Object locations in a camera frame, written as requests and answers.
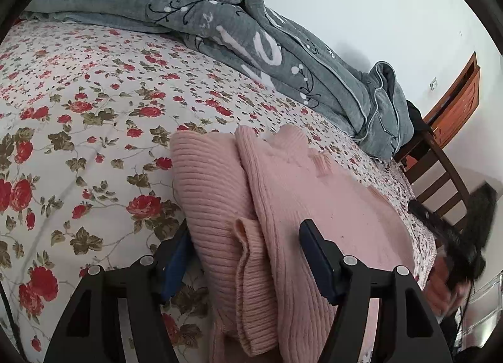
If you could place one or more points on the grey quilted duvet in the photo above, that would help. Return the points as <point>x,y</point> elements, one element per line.
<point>272,50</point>

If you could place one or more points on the wooden bed footboard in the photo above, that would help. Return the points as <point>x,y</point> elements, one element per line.
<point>433,169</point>

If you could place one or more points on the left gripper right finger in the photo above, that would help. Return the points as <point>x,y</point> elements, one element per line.
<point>407,330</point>

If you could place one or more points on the pink knit sweater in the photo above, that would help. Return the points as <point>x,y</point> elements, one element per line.
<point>244,199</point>

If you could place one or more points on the brown wooden door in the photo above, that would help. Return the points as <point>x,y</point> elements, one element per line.
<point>457,105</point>

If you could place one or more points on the black garment on footboard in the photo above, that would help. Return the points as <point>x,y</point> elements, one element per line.
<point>419,124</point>

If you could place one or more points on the floral bed sheet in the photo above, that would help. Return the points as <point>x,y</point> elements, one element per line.
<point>86,174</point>

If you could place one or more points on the person's right hand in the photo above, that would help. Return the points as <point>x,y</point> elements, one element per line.
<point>444,302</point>

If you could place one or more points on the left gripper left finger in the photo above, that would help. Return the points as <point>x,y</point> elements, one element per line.
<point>89,329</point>

